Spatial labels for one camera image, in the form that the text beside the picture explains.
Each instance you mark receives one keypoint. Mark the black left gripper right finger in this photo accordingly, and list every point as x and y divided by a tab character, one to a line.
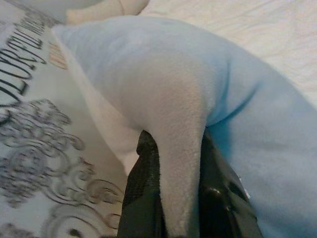
223	210

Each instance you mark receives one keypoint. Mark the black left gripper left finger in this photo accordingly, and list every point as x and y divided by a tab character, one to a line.
141	198

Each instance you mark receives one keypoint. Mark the long cream bolster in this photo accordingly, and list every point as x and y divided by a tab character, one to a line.
99	12

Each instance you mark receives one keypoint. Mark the white script print pillow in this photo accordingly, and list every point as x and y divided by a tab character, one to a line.
37	148

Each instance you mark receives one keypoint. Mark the pale grey plush pillow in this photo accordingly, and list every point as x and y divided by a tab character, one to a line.
173	86

